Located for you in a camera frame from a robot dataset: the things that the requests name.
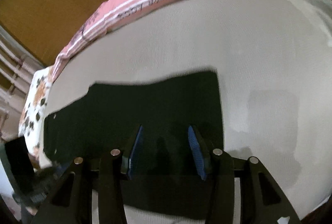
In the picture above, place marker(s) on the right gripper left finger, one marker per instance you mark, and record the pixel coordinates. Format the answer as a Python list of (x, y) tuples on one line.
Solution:
[(115, 166)]

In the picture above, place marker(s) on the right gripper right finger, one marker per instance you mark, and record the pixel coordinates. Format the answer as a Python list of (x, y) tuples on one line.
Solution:
[(215, 167)]

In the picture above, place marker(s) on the black pants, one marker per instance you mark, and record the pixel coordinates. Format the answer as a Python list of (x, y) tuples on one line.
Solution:
[(164, 177)]

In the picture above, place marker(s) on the floral pillow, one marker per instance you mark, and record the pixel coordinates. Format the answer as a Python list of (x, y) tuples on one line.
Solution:
[(32, 116)]

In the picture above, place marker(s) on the beige curtain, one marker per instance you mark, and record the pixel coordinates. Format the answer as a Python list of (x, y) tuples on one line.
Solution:
[(17, 69)]

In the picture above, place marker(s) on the grey woven bed mat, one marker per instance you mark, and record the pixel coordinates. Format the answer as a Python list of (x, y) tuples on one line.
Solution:
[(274, 75)]

